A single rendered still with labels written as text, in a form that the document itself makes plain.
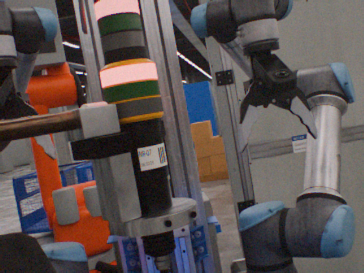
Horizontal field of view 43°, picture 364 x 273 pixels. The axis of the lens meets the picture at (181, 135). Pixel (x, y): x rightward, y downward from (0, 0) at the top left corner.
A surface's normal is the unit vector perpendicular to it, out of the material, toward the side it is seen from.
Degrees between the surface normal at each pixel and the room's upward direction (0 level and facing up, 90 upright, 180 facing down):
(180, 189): 90
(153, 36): 90
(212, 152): 90
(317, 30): 91
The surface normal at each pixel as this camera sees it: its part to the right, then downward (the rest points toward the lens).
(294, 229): -0.54, -0.27
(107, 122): 0.62, -0.07
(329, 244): -0.43, 0.33
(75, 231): 0.34, -0.01
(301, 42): 0.07, 0.04
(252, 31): -0.45, 0.12
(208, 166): -0.16, 0.08
